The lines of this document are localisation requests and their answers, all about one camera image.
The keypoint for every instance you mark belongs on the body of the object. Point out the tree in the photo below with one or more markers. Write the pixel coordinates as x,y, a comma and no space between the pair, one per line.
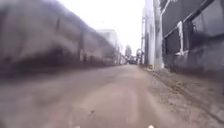
128,51

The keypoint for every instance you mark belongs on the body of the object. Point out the dark vehicle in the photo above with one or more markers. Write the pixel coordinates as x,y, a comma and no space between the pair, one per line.
132,61

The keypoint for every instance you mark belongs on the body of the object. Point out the grey-brown asphalt alley road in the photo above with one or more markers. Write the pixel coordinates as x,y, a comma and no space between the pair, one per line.
100,90

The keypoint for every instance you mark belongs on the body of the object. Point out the pale tall building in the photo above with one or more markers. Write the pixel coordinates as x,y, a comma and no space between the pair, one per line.
148,36

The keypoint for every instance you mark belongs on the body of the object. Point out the grey utility pole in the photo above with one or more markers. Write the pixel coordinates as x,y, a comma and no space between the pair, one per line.
157,33

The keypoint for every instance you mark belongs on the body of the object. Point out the robot's own part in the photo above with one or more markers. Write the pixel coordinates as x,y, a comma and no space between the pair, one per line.
151,126

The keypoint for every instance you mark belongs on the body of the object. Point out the gravel dirt strip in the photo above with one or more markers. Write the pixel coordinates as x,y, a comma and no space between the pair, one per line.
190,93

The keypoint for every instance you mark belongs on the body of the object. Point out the dark building with white trim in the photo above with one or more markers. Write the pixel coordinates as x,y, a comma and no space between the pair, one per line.
193,36

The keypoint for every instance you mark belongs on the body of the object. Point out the long grey concrete wall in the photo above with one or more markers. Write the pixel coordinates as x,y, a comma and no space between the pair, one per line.
40,36

